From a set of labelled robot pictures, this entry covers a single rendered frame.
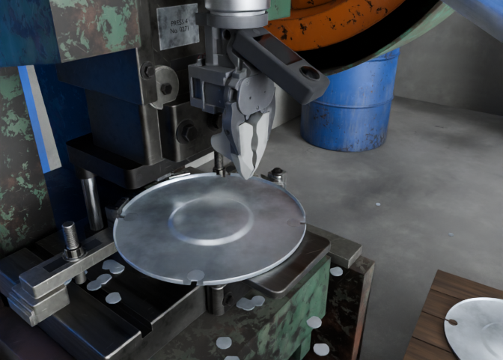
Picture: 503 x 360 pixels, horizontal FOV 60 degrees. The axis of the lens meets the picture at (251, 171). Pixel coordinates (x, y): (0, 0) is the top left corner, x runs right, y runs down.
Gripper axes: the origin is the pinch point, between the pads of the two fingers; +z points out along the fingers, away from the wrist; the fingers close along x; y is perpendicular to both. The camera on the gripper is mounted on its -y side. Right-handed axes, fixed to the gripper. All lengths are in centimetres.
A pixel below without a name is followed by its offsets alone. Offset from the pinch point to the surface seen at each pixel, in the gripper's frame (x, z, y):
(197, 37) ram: -3.2, -15.7, 11.7
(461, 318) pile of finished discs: -52, 54, -24
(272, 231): -2.9, 10.6, -1.8
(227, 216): -1.3, 10.0, 5.5
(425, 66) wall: -330, 62, 74
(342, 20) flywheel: -32.9, -15.0, 5.1
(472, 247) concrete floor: -139, 89, -14
